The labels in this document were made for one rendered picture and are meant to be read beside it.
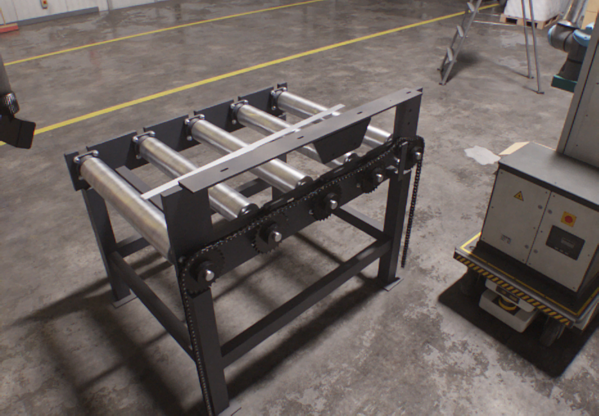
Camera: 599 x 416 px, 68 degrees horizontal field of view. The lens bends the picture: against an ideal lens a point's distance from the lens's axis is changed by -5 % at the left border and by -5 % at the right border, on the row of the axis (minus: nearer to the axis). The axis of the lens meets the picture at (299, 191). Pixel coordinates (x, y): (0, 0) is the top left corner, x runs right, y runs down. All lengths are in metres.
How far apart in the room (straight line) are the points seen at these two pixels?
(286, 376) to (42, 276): 1.64
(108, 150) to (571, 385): 2.47
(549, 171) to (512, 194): 0.19
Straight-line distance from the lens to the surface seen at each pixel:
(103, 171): 2.12
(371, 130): 2.34
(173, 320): 2.15
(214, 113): 2.59
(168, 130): 2.47
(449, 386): 2.38
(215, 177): 1.43
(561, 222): 2.35
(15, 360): 2.74
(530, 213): 2.40
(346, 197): 2.03
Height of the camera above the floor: 1.90
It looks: 33 degrees down
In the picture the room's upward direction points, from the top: straight up
